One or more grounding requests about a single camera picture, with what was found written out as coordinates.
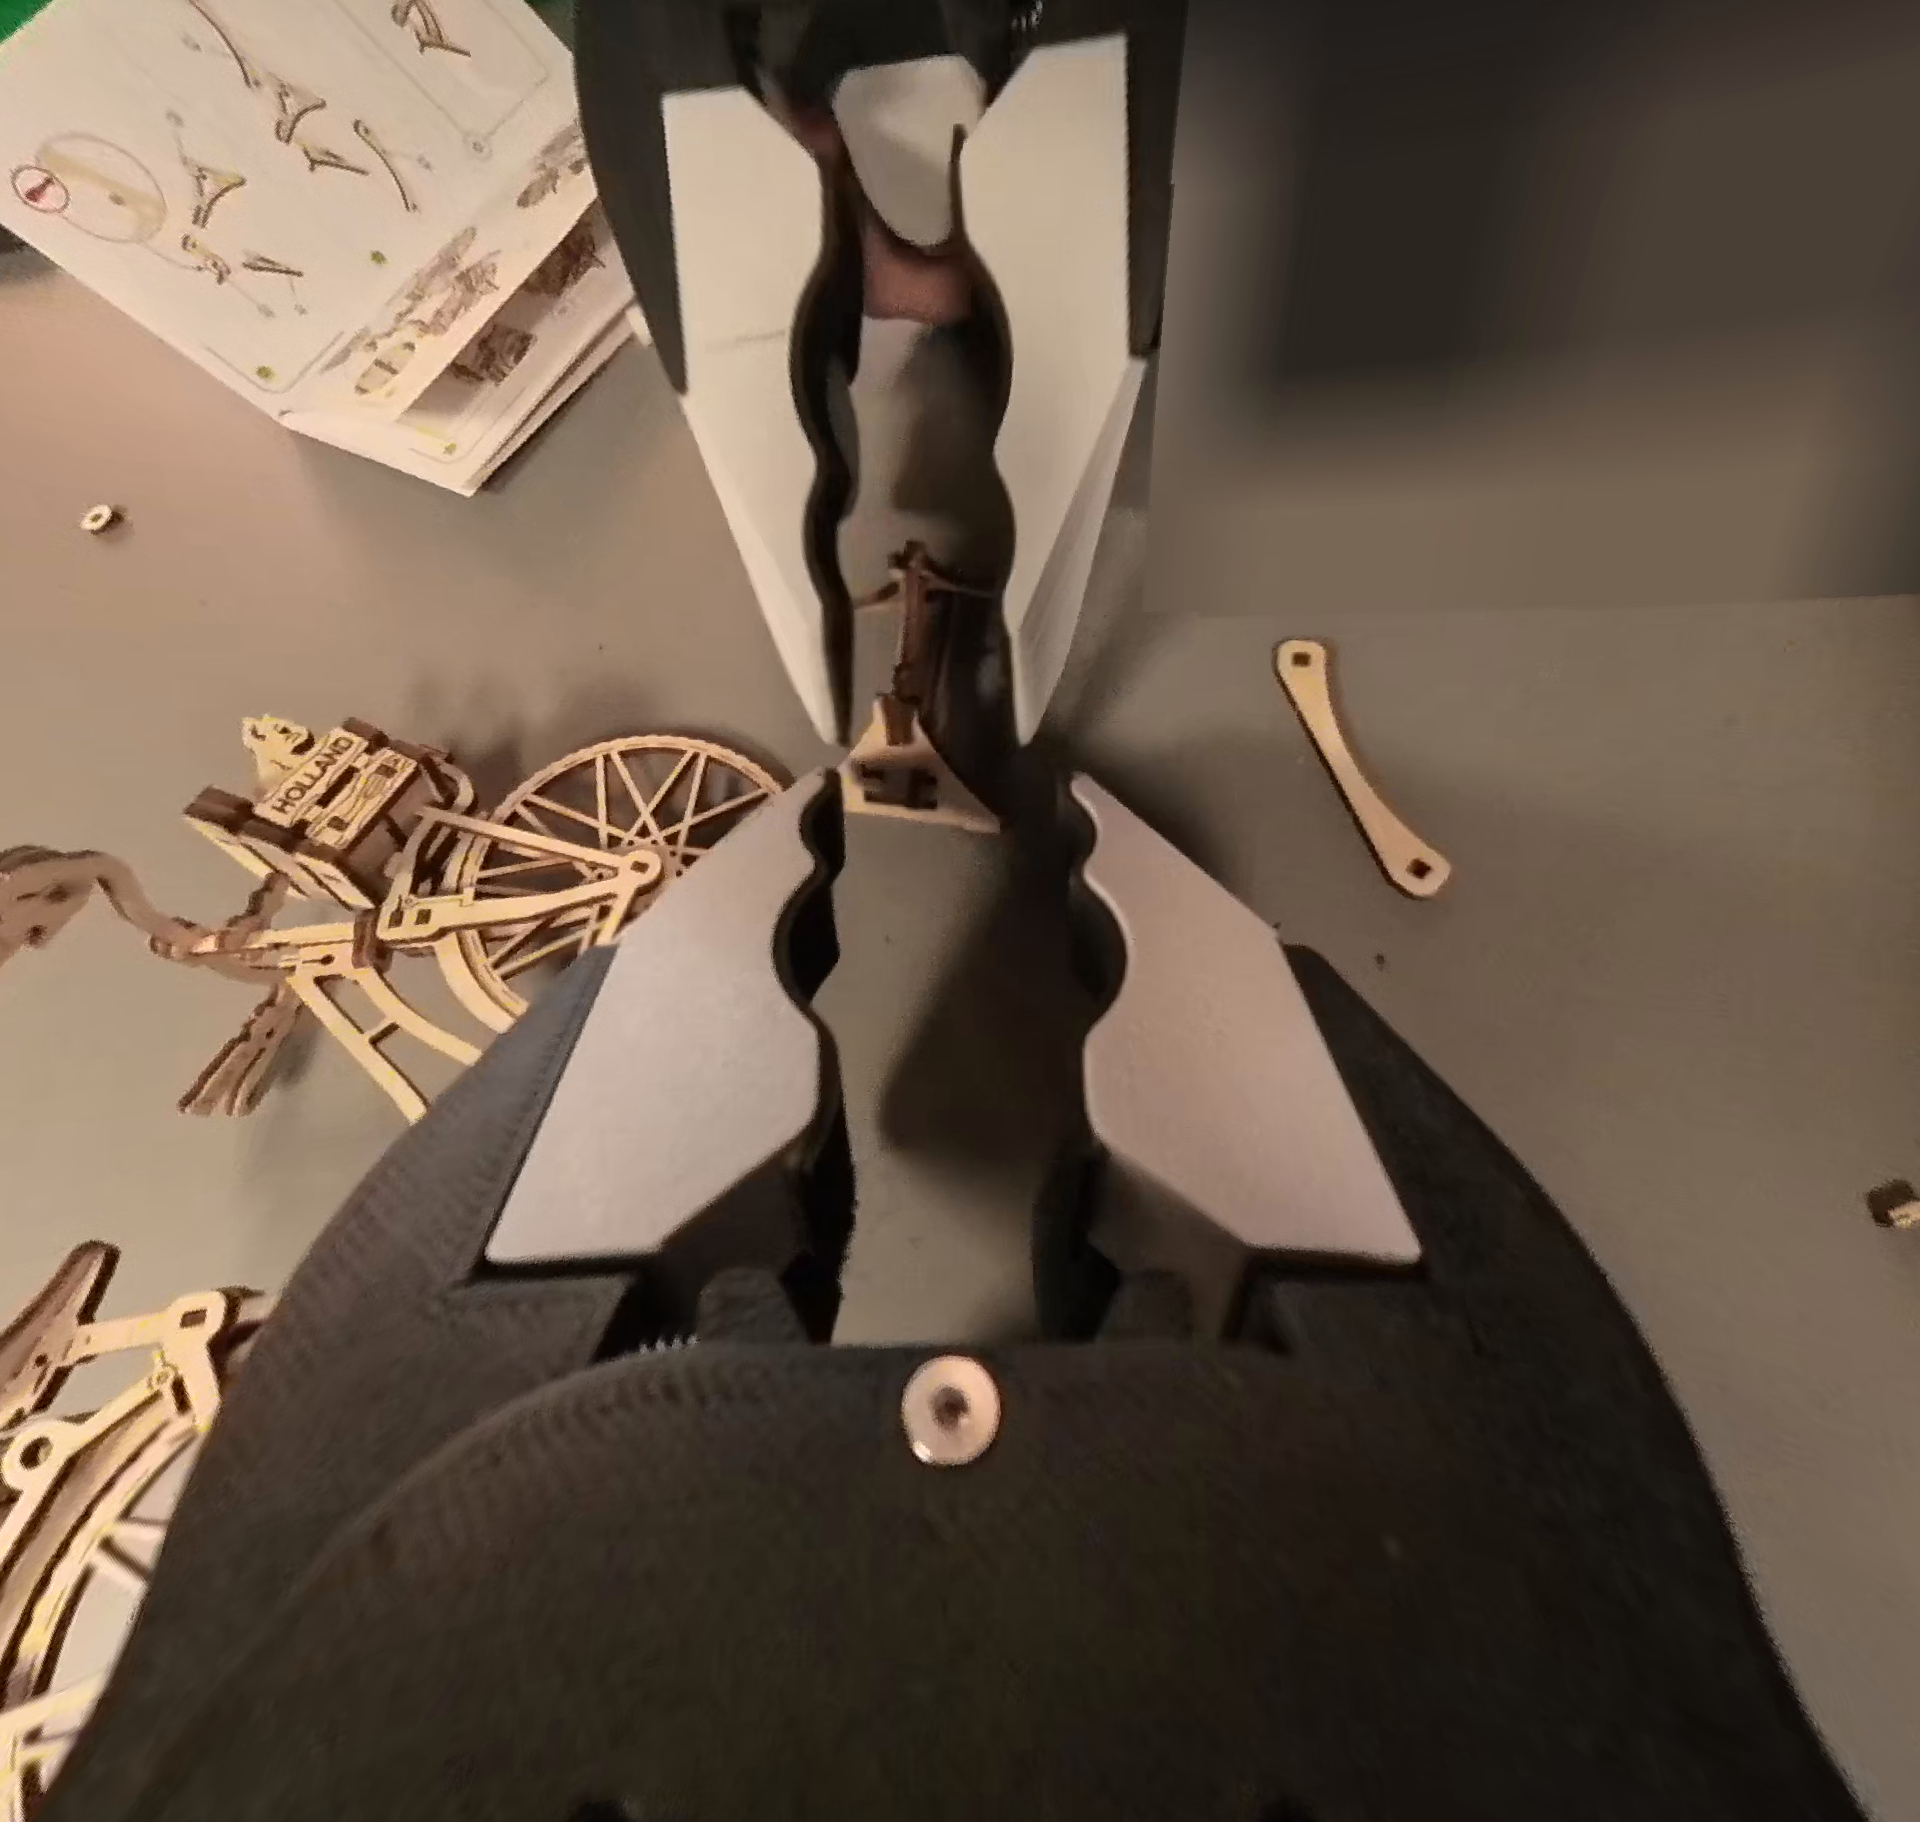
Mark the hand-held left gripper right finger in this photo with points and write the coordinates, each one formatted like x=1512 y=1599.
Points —
x=1245 y=1088

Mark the wooden bicycle model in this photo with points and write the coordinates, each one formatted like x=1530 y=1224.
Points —
x=322 y=801

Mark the small wooden part assembly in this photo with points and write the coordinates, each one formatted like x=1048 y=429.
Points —
x=893 y=771

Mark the paper instruction booklet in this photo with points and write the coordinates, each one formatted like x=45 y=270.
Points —
x=299 y=203

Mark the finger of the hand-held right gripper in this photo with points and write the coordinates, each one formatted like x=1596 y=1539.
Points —
x=734 y=322
x=1073 y=291

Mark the person's right hand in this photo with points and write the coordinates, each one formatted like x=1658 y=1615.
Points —
x=915 y=284

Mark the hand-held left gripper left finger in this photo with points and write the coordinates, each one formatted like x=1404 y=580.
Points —
x=674 y=1072

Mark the curved wooden strip part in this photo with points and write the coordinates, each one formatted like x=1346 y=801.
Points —
x=1358 y=779

